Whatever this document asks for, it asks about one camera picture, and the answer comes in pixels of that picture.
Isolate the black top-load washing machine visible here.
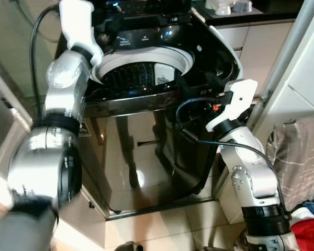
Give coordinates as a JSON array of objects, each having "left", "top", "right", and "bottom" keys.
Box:
[{"left": 53, "top": 0, "right": 244, "bottom": 219}]

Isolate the white-rimmed washer drum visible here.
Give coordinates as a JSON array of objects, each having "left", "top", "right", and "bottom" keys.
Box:
[{"left": 90, "top": 45, "right": 195, "bottom": 95}]

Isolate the beige drawer cabinet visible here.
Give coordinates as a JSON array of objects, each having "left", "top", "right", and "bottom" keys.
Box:
[{"left": 214, "top": 20, "right": 300, "bottom": 101}]

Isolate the white countertop item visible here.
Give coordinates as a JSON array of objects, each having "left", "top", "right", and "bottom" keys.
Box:
[{"left": 205, "top": 0, "right": 253, "bottom": 16}]

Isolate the black countertop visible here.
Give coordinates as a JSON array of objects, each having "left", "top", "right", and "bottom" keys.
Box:
[{"left": 193, "top": 0, "right": 307, "bottom": 25}]

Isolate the white washer sticker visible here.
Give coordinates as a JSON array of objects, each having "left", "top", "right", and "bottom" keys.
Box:
[{"left": 78, "top": 122, "right": 93, "bottom": 138}]

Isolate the grey patterned fabric laundry hamper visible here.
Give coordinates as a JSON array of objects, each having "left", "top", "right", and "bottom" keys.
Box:
[{"left": 265, "top": 116, "right": 314, "bottom": 211}]

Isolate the grey sliding door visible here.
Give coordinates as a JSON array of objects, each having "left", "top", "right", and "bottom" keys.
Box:
[{"left": 0, "top": 50, "right": 33, "bottom": 160}]

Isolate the white garment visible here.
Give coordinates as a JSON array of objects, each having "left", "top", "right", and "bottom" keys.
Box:
[{"left": 289, "top": 206, "right": 310, "bottom": 222}]

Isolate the dark robot foot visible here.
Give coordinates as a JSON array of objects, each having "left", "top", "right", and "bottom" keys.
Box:
[{"left": 114, "top": 241, "right": 143, "bottom": 251}]

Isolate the red garment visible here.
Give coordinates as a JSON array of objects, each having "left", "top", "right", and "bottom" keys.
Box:
[{"left": 291, "top": 216, "right": 314, "bottom": 251}]

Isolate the dark grey robot torso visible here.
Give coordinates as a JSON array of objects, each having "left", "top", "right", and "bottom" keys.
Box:
[{"left": 0, "top": 203, "right": 59, "bottom": 251}]

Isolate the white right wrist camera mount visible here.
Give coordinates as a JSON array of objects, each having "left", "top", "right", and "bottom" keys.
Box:
[{"left": 205, "top": 79, "right": 259, "bottom": 132}]

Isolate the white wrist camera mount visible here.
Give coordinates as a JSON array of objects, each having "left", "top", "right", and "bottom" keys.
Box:
[
  {"left": 59, "top": 0, "right": 105, "bottom": 66},
  {"left": 205, "top": 79, "right": 259, "bottom": 132}
]

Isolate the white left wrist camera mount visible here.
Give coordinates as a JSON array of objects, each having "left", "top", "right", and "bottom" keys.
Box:
[{"left": 59, "top": 0, "right": 105, "bottom": 66}]

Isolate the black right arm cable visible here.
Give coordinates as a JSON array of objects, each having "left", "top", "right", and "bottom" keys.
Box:
[{"left": 175, "top": 92, "right": 289, "bottom": 218}]

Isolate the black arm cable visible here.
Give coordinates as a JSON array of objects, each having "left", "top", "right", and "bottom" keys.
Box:
[
  {"left": 30, "top": 4, "right": 62, "bottom": 118},
  {"left": 175, "top": 92, "right": 289, "bottom": 218}
]

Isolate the white door frame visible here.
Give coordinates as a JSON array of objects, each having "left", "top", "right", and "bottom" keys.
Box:
[{"left": 250, "top": 0, "right": 314, "bottom": 144}]

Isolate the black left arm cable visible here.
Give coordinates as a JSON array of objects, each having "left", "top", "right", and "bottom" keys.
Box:
[{"left": 30, "top": 4, "right": 62, "bottom": 118}]

